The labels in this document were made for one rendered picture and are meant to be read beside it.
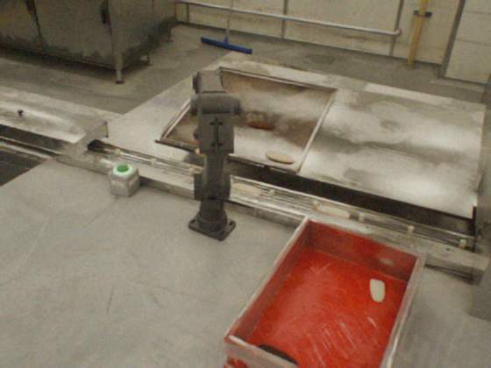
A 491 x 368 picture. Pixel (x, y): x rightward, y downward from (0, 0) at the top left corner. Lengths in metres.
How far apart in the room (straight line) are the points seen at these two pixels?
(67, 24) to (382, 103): 3.12
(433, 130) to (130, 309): 1.17
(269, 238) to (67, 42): 3.41
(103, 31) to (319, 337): 3.47
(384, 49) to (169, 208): 3.93
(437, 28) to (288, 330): 4.18
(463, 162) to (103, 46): 3.23
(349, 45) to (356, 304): 4.15
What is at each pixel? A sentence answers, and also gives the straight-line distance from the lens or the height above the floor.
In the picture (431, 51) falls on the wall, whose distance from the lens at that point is 5.17.
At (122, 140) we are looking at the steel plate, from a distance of 1.93.
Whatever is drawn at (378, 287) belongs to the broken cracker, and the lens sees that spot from 1.35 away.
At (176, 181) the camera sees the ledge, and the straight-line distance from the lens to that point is 1.60.
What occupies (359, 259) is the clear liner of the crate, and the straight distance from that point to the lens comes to 1.39.
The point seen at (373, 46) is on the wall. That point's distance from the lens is 5.22.
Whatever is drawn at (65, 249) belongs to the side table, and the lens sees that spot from 1.47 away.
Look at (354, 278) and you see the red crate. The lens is 1.37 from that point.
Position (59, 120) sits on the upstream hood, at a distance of 1.90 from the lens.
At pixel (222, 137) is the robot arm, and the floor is 1.25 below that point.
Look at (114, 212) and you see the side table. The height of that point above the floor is 0.82.
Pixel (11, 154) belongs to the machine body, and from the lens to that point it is 1.99.
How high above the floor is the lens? 1.77
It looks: 34 degrees down
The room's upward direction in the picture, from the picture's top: 3 degrees clockwise
